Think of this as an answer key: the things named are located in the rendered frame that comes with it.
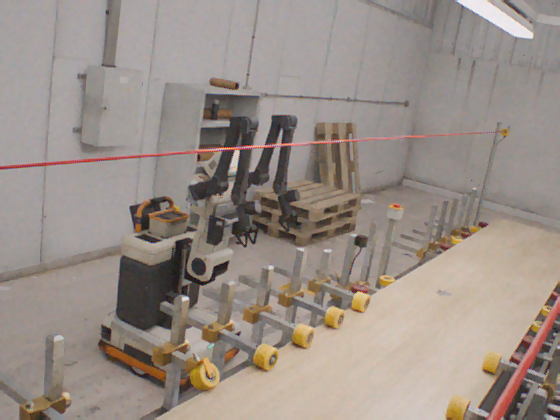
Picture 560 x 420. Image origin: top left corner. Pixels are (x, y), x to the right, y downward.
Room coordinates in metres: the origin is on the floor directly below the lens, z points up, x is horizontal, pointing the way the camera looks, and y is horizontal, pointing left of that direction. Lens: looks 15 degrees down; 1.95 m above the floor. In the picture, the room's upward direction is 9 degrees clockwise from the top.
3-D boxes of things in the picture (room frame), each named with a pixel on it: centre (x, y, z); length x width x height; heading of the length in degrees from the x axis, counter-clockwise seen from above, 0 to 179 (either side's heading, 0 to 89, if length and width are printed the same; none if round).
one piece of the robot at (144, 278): (3.40, 0.63, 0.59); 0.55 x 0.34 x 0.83; 154
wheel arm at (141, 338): (1.81, 0.37, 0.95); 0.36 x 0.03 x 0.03; 59
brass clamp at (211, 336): (1.99, 0.15, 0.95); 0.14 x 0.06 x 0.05; 149
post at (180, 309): (1.80, 0.27, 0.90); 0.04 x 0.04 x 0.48; 59
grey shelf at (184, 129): (5.62, 0.77, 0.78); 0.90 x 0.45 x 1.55; 149
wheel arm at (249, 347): (1.99, 0.18, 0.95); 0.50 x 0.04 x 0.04; 59
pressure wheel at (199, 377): (1.68, 0.15, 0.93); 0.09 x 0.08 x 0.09; 59
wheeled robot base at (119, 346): (3.36, 0.55, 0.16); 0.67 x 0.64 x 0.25; 64
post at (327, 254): (2.65, -0.24, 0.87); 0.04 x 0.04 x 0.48; 59
